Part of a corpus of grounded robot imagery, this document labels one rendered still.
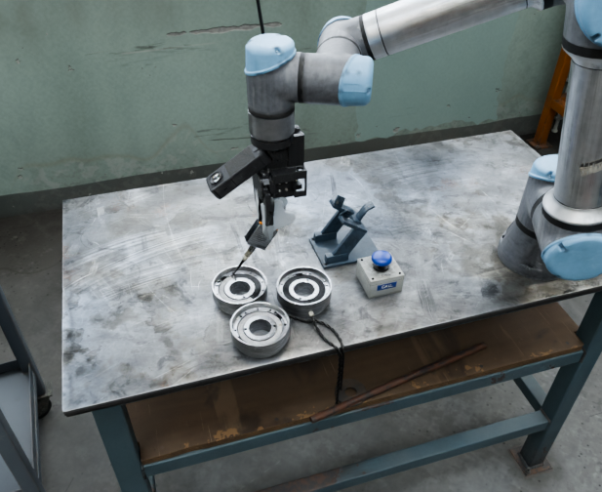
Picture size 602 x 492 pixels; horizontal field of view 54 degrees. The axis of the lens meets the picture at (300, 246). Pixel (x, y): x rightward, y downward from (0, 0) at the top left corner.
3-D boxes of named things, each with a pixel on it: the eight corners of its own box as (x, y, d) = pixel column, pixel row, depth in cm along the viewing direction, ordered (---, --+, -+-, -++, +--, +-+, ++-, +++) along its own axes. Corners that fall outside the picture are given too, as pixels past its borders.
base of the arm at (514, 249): (543, 227, 132) (556, 191, 125) (586, 272, 121) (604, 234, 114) (483, 240, 128) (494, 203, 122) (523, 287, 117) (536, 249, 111)
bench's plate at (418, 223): (64, 419, 96) (61, 412, 94) (64, 207, 139) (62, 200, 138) (666, 275, 123) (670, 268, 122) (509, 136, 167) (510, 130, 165)
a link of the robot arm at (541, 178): (571, 203, 122) (592, 146, 113) (587, 245, 112) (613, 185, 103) (511, 199, 123) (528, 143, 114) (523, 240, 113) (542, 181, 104)
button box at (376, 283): (369, 299, 114) (371, 280, 111) (355, 274, 119) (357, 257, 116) (407, 290, 116) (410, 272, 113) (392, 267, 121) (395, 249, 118)
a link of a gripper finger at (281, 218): (298, 242, 108) (297, 199, 103) (266, 248, 107) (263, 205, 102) (293, 233, 111) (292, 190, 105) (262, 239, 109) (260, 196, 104)
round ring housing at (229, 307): (201, 302, 113) (199, 286, 110) (238, 272, 120) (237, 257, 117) (242, 327, 108) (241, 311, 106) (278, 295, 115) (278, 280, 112)
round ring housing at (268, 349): (254, 371, 101) (253, 355, 98) (220, 335, 107) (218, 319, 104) (301, 342, 106) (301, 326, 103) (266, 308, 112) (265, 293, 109)
